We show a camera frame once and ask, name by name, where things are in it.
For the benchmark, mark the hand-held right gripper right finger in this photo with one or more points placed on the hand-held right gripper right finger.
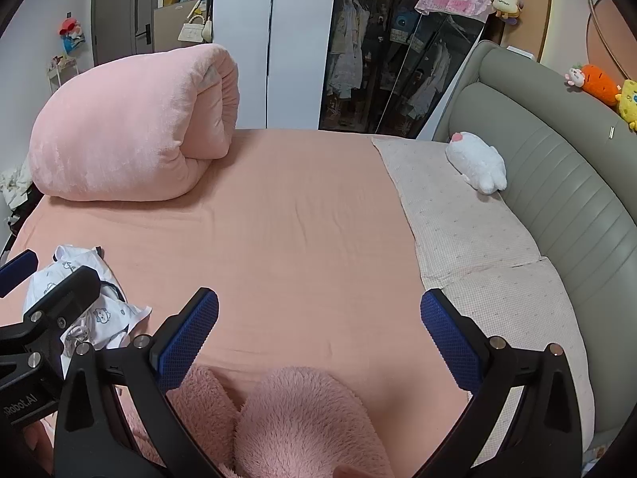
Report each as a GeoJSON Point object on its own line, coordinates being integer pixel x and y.
{"type": "Point", "coordinates": [450, 343]}

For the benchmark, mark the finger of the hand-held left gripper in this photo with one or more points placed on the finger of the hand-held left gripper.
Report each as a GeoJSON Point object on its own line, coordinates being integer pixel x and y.
{"type": "Point", "coordinates": [17, 271]}
{"type": "Point", "coordinates": [69, 291]}

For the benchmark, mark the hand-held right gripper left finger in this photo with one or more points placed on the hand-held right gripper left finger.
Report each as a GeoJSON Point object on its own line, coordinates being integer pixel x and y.
{"type": "Point", "coordinates": [189, 338]}

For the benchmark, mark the white printed garment dark trim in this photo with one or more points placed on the white printed garment dark trim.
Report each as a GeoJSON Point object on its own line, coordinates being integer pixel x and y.
{"type": "Point", "coordinates": [107, 316]}

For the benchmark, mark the heap of white clothes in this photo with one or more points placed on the heap of white clothes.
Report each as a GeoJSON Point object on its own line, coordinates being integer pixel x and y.
{"type": "Point", "coordinates": [15, 181]}

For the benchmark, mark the pink fuzzy pajama pants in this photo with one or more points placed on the pink fuzzy pajama pants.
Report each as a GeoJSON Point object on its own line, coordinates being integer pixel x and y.
{"type": "Point", "coordinates": [298, 423]}

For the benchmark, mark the rolled pink fleece blanket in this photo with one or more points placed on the rolled pink fleece blanket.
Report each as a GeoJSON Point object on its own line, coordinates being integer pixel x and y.
{"type": "Point", "coordinates": [114, 129]}

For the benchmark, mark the white plush toy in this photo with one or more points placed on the white plush toy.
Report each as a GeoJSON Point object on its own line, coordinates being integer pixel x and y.
{"type": "Point", "coordinates": [477, 162]}

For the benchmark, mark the grey padded headboard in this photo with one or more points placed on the grey padded headboard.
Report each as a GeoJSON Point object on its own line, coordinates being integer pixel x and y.
{"type": "Point", "coordinates": [562, 184]}

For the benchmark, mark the small white rack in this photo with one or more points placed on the small white rack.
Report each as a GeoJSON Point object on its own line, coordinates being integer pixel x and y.
{"type": "Point", "coordinates": [62, 72]}

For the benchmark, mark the red and blue plush toy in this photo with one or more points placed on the red and blue plush toy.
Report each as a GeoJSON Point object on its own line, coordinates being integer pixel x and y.
{"type": "Point", "coordinates": [72, 32]}

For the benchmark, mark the glass door wardrobe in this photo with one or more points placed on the glass door wardrobe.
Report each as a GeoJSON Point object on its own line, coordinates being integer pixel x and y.
{"type": "Point", "coordinates": [388, 74]}

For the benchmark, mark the grey door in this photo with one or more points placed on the grey door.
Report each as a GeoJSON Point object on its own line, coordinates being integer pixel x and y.
{"type": "Point", "coordinates": [119, 15]}

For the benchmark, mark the white handbag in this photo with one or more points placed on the white handbag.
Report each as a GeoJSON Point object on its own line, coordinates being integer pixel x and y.
{"type": "Point", "coordinates": [191, 32]}

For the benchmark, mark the small white bunny plush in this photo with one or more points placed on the small white bunny plush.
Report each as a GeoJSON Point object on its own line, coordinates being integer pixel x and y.
{"type": "Point", "coordinates": [575, 77]}

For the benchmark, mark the small white box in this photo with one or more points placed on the small white box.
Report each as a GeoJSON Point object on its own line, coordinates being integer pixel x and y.
{"type": "Point", "coordinates": [520, 52]}

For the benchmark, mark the orange carrot plush toy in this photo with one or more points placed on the orange carrot plush toy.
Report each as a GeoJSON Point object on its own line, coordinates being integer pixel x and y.
{"type": "Point", "coordinates": [599, 83]}

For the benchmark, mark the yellow plush toy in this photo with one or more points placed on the yellow plush toy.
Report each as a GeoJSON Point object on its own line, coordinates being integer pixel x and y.
{"type": "Point", "coordinates": [628, 102]}

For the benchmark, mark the hanging white coat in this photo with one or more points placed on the hanging white coat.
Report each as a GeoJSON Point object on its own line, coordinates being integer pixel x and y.
{"type": "Point", "coordinates": [348, 50]}

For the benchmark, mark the white wardrobe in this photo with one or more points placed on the white wardrobe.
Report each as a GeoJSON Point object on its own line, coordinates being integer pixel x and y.
{"type": "Point", "coordinates": [293, 45]}

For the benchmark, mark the beige plush toy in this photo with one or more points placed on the beige plush toy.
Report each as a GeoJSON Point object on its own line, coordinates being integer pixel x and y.
{"type": "Point", "coordinates": [506, 4]}

